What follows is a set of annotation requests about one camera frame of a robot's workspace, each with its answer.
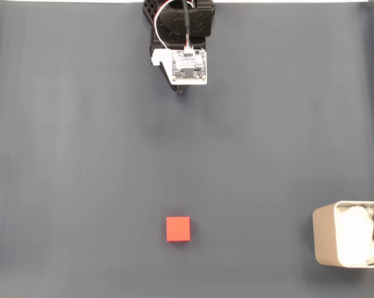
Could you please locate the camera board on white mount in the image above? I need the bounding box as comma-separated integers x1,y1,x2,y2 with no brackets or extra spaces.
150,48,208,86

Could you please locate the red cube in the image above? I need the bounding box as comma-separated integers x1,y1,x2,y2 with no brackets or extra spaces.
166,216,191,243

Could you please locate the white crumpled cloth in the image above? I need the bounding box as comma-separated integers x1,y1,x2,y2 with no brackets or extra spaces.
338,204,374,266

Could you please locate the beige rounded box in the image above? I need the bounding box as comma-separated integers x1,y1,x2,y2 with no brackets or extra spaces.
311,200,374,268

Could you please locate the white red black servo cable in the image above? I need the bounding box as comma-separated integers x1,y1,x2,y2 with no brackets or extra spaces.
153,0,175,50

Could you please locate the black camera cable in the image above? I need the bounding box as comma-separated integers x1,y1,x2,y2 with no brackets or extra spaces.
182,0,194,52

